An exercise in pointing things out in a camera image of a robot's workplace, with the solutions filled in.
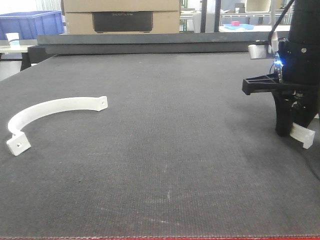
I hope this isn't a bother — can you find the black vertical pole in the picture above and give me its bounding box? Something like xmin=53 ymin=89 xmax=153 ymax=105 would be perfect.
xmin=200 ymin=0 xmax=208 ymax=33

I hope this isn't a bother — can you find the white curved pipe clamp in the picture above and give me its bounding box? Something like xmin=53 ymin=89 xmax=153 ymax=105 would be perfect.
xmin=6 ymin=96 xmax=108 ymax=156

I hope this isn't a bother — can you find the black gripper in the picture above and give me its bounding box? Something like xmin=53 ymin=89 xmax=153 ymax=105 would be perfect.
xmin=242 ymin=39 xmax=320 ymax=137

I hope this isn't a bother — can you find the white paper cup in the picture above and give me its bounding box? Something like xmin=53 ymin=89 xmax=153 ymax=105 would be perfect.
xmin=5 ymin=32 xmax=20 ymax=49

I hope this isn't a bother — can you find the white curved clamp piece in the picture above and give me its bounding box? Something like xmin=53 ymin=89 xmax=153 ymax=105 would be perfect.
xmin=290 ymin=123 xmax=316 ymax=150

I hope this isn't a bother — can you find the blue plastic crate on table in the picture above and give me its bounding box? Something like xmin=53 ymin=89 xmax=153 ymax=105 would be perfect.
xmin=0 ymin=10 xmax=64 ymax=40

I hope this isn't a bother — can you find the large brown cardboard box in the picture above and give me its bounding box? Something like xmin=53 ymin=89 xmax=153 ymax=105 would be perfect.
xmin=63 ymin=0 xmax=181 ymax=35

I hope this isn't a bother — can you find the beige plastic tub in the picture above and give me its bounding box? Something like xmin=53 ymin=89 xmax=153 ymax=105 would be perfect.
xmin=245 ymin=0 xmax=271 ymax=13

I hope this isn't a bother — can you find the black raised table frame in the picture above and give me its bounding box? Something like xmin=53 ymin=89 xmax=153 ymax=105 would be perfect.
xmin=28 ymin=31 xmax=269 ymax=64

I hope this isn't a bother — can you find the beige folding side table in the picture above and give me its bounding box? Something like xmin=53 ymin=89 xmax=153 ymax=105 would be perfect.
xmin=0 ymin=39 xmax=38 ymax=71

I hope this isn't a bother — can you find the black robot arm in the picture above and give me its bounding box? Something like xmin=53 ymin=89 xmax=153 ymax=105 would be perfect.
xmin=242 ymin=0 xmax=320 ymax=137

